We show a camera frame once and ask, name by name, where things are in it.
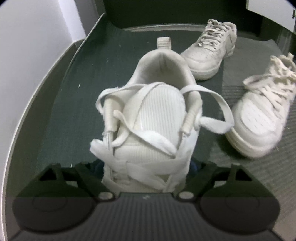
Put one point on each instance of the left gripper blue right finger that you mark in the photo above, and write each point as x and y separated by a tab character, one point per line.
194	168

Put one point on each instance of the dark entrance door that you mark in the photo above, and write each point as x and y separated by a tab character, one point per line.
132	13

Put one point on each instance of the left white cabinet door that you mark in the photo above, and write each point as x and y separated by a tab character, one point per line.
281	12

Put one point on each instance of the grey striped floor mat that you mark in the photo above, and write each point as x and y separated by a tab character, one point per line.
276	170

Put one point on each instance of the dark green floor mat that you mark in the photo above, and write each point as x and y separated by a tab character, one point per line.
107	58

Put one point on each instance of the white sneaker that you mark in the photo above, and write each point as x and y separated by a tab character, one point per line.
261	114
216	42
151	125

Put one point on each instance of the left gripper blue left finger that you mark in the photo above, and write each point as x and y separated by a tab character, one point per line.
98	168

